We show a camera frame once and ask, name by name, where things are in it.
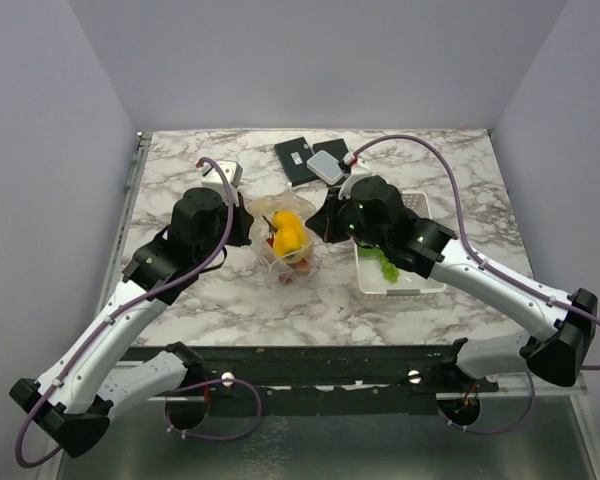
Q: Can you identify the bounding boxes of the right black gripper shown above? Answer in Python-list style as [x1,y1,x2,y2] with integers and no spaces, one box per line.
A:
[306,186,387,252]

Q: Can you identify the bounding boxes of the clear polka dot zip bag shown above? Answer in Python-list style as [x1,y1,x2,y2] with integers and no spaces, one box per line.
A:
[246,188,317,287]

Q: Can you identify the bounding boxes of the red yellow toy fruit cluster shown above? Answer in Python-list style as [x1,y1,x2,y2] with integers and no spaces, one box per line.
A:
[264,238,314,285]

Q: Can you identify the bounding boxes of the yellow toy bell pepper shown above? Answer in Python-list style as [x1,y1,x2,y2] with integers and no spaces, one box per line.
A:
[263,210,308,257]

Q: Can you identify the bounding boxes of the yellow toy lemon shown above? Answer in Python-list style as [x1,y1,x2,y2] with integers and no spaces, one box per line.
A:
[281,246,311,265]

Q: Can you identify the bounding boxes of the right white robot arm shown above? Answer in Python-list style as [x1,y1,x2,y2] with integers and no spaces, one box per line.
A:
[306,176,597,391]

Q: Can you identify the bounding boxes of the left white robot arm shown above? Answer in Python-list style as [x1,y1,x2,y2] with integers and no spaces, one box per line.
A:
[9,187,253,458]

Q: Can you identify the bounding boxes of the green toy grapes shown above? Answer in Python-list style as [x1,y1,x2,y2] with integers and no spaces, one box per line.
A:
[357,244,400,283]

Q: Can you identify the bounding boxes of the white perforated plastic basket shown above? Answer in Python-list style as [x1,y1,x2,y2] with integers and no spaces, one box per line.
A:
[354,190,449,297]

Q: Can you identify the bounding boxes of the white grey small device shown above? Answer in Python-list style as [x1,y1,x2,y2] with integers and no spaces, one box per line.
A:
[306,150,344,186]

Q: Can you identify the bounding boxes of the black flat box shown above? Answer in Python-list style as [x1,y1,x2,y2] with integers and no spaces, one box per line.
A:
[313,139,349,172]

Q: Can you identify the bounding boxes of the black box with label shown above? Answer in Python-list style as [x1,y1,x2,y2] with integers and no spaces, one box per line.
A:
[274,137,319,187]

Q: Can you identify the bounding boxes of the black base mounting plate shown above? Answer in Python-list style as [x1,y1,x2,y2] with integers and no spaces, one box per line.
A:
[129,342,531,419]

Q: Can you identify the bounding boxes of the aluminium extrusion right front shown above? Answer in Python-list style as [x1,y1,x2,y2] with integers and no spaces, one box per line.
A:
[488,373,588,396]

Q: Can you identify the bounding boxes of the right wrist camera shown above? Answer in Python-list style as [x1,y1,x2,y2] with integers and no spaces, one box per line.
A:
[334,154,371,200]

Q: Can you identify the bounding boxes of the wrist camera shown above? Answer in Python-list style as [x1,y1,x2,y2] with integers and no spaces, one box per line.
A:
[334,154,371,200]
[196,160,244,192]

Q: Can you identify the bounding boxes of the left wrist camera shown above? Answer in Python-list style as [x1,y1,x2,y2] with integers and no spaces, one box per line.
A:
[196,160,244,192]

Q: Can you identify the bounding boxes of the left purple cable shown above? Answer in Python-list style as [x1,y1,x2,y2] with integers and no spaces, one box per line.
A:
[15,157,262,469]

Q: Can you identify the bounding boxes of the aluminium rail left edge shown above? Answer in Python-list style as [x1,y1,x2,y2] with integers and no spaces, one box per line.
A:
[93,131,153,316]

